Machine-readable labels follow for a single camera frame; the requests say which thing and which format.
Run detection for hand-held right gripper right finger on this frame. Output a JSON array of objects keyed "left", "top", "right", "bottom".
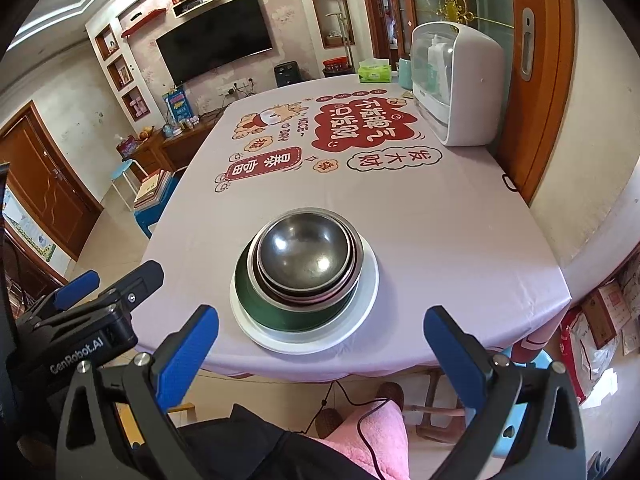
[{"left": 423, "top": 305, "right": 587, "bottom": 480}]

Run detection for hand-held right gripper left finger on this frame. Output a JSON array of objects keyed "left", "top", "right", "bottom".
[{"left": 55, "top": 304, "right": 221, "bottom": 480}]

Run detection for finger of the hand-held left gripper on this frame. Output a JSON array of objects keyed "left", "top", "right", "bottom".
[
  {"left": 20, "top": 270, "right": 101, "bottom": 329},
  {"left": 60, "top": 260, "right": 166, "bottom": 329}
]

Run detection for green plate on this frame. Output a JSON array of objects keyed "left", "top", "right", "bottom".
[{"left": 235, "top": 245, "right": 362, "bottom": 332}]

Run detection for large plain white plate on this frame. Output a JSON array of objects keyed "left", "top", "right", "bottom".
[{"left": 229, "top": 232, "right": 379, "bottom": 354}]

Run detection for large steel bowl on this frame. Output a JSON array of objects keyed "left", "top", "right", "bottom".
[{"left": 248, "top": 207, "right": 364, "bottom": 312}]

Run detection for pink steel bowl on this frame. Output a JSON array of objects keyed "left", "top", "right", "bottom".
[{"left": 252, "top": 209, "right": 360, "bottom": 300}]

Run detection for small steel bowl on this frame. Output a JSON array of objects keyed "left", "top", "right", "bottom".
[{"left": 256, "top": 211, "right": 352, "bottom": 292}]

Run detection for dark blue stool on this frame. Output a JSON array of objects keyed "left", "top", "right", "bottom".
[{"left": 134, "top": 200, "right": 173, "bottom": 240}]

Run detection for brown slipper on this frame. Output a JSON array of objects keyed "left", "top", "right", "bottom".
[
  {"left": 315, "top": 407, "right": 341, "bottom": 438},
  {"left": 376, "top": 382, "right": 405, "bottom": 408}
]

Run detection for light blue plastic stool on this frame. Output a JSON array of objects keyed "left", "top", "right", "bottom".
[{"left": 492, "top": 347, "right": 553, "bottom": 461}]

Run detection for stack of books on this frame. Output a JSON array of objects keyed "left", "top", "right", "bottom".
[{"left": 132, "top": 169, "right": 176, "bottom": 211}]

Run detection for black jacket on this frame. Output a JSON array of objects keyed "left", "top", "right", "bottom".
[{"left": 175, "top": 402, "right": 381, "bottom": 480}]

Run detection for brown wooden door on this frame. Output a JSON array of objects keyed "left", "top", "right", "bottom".
[{"left": 0, "top": 100, "right": 103, "bottom": 261}]

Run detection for blue and white stool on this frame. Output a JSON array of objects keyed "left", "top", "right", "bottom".
[{"left": 110, "top": 158, "right": 143, "bottom": 211}]

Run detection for pink fleece pants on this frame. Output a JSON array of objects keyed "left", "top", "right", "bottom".
[{"left": 320, "top": 402, "right": 411, "bottom": 480}]

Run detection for white sack with red print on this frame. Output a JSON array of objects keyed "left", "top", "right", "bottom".
[{"left": 560, "top": 305, "right": 608, "bottom": 406}]

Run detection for wooden side cabinet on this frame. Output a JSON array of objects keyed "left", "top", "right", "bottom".
[{"left": 127, "top": 110, "right": 223, "bottom": 181}]

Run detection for red printed box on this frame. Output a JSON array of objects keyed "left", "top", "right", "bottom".
[{"left": 116, "top": 135, "right": 143, "bottom": 158}]

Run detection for printed lilac tablecloth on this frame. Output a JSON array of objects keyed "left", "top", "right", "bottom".
[{"left": 122, "top": 80, "right": 572, "bottom": 381}]

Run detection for cardboard box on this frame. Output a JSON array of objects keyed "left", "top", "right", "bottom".
[{"left": 580, "top": 280, "right": 628, "bottom": 351}]

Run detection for blue printed box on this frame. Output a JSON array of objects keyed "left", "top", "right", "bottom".
[{"left": 161, "top": 89, "right": 192, "bottom": 123}]

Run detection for small black appliance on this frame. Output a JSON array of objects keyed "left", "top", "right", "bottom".
[{"left": 273, "top": 61, "right": 302, "bottom": 88}]

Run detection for orange wooden sliding door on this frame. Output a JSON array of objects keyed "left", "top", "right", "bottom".
[{"left": 495, "top": 0, "right": 576, "bottom": 207}]

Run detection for white countertop dish cabinet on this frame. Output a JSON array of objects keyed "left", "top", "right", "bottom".
[{"left": 410, "top": 21, "right": 506, "bottom": 147}]

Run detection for red container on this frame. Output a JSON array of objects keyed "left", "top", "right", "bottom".
[{"left": 323, "top": 57, "right": 355, "bottom": 79}]

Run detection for green tissue pack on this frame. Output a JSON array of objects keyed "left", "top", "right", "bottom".
[{"left": 357, "top": 58, "right": 392, "bottom": 83}]

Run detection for colourful wall chart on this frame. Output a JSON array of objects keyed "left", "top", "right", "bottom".
[{"left": 2, "top": 185, "right": 56, "bottom": 263}]

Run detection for black cable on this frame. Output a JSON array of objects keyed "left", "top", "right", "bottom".
[{"left": 320, "top": 380, "right": 396, "bottom": 480}]

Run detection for white wall niche shelving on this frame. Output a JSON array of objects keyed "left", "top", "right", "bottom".
[{"left": 94, "top": 24, "right": 151, "bottom": 117}]

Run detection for black wall television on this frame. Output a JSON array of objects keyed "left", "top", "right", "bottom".
[{"left": 156, "top": 0, "right": 274, "bottom": 86}]

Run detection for red wall shelf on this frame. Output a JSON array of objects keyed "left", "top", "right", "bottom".
[{"left": 121, "top": 8, "right": 167, "bottom": 38}]

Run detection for white wall shelf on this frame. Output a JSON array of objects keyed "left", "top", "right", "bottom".
[{"left": 170, "top": 0, "right": 221, "bottom": 18}]

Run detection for wooden framed wall niche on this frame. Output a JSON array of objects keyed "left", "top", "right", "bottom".
[{"left": 310, "top": 0, "right": 356, "bottom": 51}]

